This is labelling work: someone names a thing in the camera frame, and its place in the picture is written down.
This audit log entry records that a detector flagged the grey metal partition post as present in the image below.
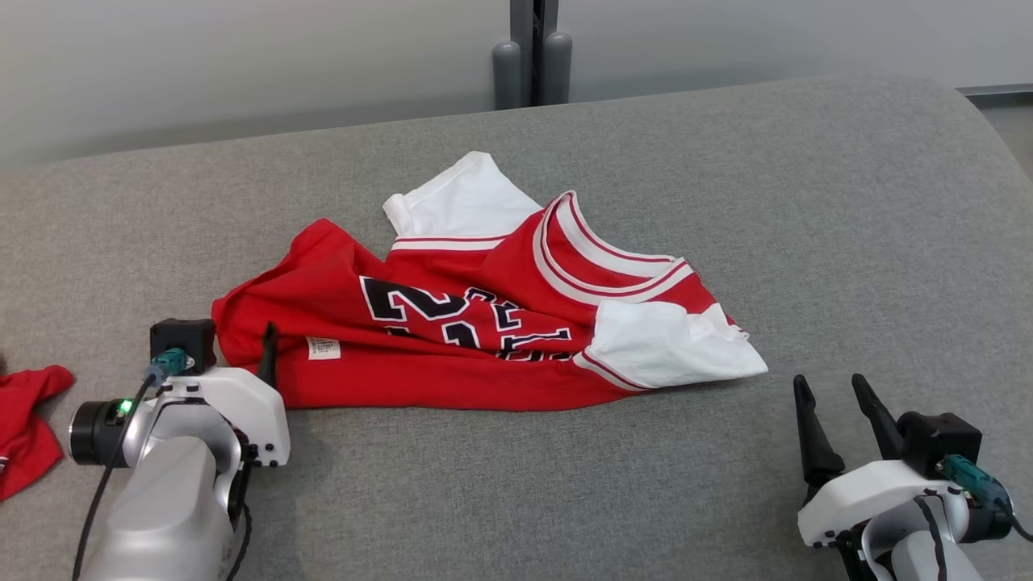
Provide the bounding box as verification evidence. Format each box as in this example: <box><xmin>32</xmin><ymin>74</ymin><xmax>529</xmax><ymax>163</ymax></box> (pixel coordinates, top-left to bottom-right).
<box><xmin>510</xmin><ymin>0</ymin><xmax>559</xmax><ymax>107</ymax></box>

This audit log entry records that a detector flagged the red shorts white trim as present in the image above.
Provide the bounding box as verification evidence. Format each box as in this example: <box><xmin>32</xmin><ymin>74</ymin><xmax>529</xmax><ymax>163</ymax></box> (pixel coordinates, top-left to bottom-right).
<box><xmin>0</xmin><ymin>366</ymin><xmax>75</xmax><ymax>502</ymax></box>

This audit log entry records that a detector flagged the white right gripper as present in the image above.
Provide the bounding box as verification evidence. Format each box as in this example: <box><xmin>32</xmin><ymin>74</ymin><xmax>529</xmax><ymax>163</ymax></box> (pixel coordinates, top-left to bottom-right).
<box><xmin>793</xmin><ymin>373</ymin><xmax>970</xmax><ymax>550</ymax></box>

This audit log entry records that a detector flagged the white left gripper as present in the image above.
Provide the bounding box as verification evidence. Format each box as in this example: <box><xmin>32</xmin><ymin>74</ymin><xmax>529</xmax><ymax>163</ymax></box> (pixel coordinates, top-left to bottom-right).
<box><xmin>156</xmin><ymin>321</ymin><xmax>291</xmax><ymax>470</ymax></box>

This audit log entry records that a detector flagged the grey cylinder post cap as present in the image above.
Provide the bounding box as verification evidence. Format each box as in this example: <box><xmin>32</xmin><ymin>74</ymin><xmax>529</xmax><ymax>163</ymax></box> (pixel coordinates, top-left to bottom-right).
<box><xmin>542</xmin><ymin>31</ymin><xmax>573</xmax><ymax>106</ymax></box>
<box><xmin>492</xmin><ymin>40</ymin><xmax>524</xmax><ymax>111</ymax></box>

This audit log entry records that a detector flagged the grey fabric sofa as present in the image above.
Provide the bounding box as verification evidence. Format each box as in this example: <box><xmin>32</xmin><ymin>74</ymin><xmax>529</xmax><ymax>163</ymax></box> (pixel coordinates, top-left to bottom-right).
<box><xmin>0</xmin><ymin>74</ymin><xmax>1033</xmax><ymax>581</ymax></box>

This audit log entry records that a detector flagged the left teal plug black cable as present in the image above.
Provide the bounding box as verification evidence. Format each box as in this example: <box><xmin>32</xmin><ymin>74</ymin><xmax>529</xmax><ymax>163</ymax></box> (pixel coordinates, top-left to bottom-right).
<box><xmin>71</xmin><ymin>347</ymin><xmax>191</xmax><ymax>581</ymax></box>

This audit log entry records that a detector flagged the red white basketball jersey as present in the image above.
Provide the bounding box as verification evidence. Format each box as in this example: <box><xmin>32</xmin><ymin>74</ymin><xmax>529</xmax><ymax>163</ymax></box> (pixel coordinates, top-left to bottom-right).
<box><xmin>211</xmin><ymin>151</ymin><xmax>768</xmax><ymax>412</ymax></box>

